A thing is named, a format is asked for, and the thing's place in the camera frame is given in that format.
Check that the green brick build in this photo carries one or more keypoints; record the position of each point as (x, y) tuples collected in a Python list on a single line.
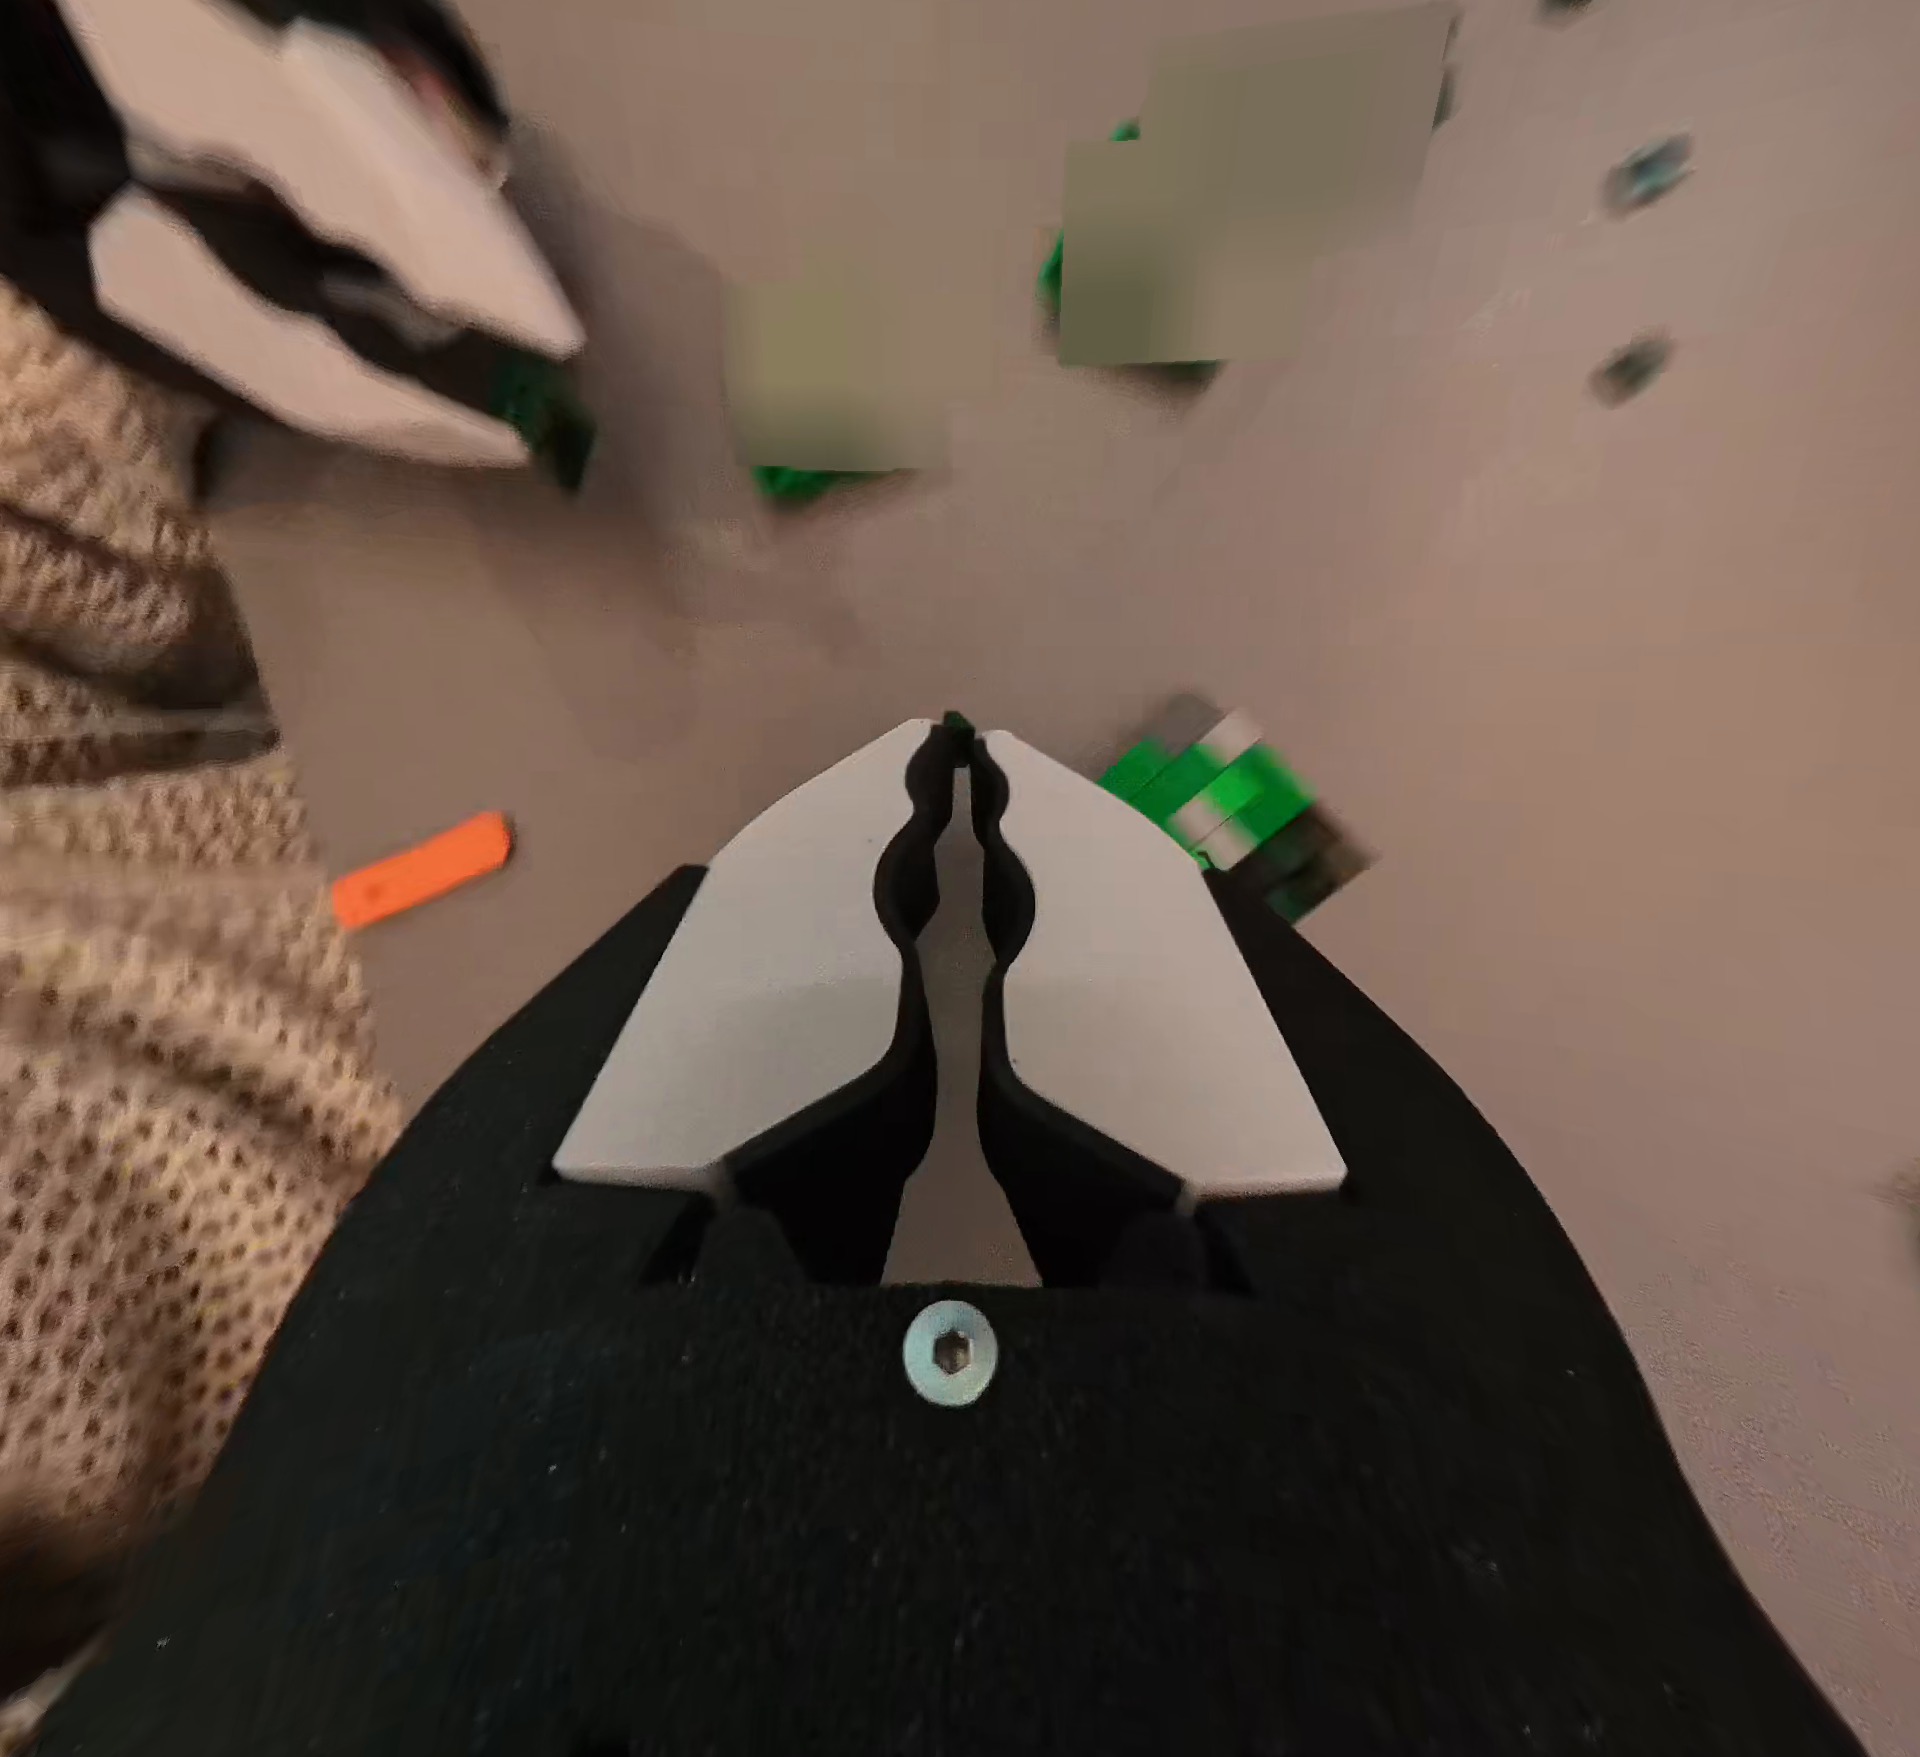
[(1050, 265)]

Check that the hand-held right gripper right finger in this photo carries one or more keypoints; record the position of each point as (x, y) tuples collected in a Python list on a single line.
[(1170, 1021)]

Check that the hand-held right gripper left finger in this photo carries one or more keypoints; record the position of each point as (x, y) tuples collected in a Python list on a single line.
[(751, 1021)]

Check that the orange brick separator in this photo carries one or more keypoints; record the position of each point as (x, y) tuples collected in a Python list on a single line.
[(421, 872)]

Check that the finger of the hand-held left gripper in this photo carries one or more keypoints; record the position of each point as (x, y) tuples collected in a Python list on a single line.
[(421, 226), (271, 347)]

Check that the small green brick assembly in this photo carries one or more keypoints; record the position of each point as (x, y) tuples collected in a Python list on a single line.
[(1214, 797)]

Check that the dark green brick plate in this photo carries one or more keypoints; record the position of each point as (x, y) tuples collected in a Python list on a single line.
[(547, 415)]

